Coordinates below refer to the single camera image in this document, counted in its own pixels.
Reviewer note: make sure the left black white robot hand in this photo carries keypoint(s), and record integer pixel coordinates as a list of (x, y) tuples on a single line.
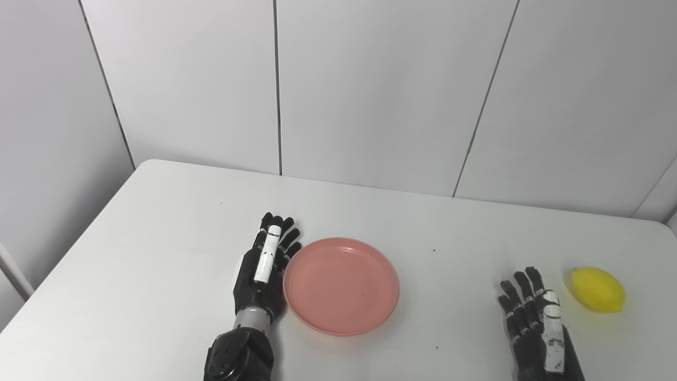
[(248, 291)]

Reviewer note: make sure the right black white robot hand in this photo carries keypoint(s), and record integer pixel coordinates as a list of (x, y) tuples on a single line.
[(529, 344)]

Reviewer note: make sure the yellow lemon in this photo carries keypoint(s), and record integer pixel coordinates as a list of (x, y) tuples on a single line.
[(597, 290)]

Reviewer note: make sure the pink round plate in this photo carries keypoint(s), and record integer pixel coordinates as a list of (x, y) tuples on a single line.
[(341, 286)]

